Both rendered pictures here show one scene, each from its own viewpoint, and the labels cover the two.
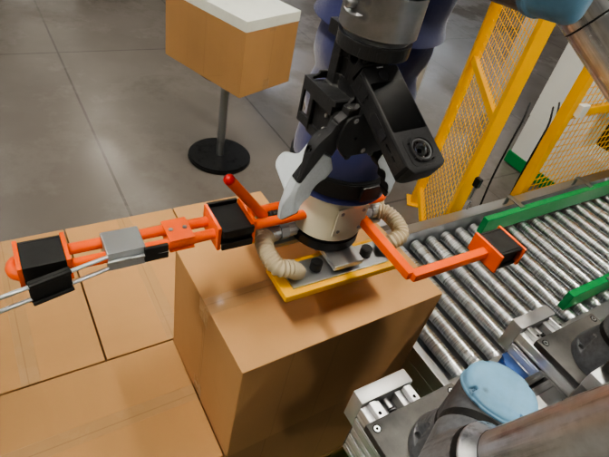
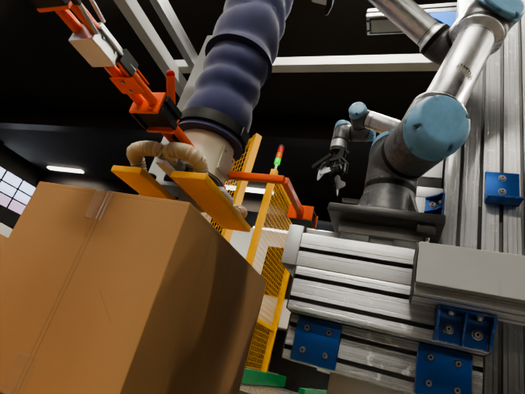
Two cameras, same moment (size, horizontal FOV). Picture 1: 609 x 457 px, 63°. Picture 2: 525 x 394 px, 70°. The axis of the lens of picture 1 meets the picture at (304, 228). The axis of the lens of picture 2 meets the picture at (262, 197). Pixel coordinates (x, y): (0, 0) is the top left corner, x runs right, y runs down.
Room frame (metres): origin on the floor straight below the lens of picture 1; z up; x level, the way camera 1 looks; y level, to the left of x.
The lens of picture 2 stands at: (-0.07, 0.26, 0.71)
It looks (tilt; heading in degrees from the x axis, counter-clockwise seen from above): 23 degrees up; 332
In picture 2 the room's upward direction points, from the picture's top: 16 degrees clockwise
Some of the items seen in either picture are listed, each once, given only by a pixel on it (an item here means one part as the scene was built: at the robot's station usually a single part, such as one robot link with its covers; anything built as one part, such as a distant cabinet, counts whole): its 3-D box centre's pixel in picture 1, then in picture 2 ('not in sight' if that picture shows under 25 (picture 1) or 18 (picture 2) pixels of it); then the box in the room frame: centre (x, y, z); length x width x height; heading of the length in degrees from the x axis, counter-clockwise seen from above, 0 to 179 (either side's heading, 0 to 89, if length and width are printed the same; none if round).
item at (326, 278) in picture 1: (340, 261); (217, 200); (0.86, -0.10, 1.08); 0.34 x 0.10 x 0.05; 128
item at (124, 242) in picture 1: (122, 247); (97, 45); (0.64, 0.32, 1.17); 0.07 x 0.07 x 0.04; 38
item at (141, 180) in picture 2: not in sight; (162, 193); (1.01, 0.02, 1.08); 0.34 x 0.10 x 0.05; 128
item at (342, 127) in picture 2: not in sight; (341, 133); (1.10, -0.68, 1.76); 0.09 x 0.08 x 0.11; 34
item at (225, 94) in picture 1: (223, 115); not in sight; (2.70, 0.65, 0.31); 0.40 x 0.40 x 0.62
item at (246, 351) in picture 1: (298, 318); (147, 312); (0.94, -0.05, 0.74); 0.60 x 0.40 x 0.40; 130
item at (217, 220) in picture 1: (228, 223); (155, 112); (0.78, 0.15, 1.18); 0.10 x 0.08 x 0.06; 38
